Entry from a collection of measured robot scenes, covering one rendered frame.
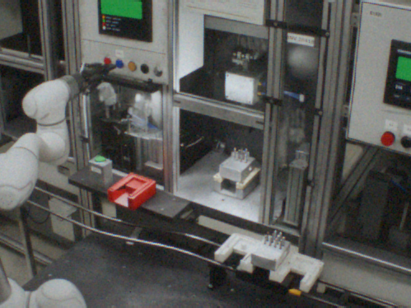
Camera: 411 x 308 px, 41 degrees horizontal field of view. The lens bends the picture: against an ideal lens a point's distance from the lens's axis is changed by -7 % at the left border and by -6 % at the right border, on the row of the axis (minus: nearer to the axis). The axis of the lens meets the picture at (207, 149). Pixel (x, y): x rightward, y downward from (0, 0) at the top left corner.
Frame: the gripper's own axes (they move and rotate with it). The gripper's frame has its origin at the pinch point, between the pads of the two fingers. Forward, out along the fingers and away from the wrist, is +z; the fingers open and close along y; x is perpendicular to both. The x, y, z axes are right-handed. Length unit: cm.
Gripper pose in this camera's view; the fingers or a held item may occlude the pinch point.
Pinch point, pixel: (107, 68)
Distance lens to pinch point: 217.8
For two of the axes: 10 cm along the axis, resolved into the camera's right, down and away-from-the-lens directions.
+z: 5.1, -4.0, 7.6
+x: -8.6, -2.5, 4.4
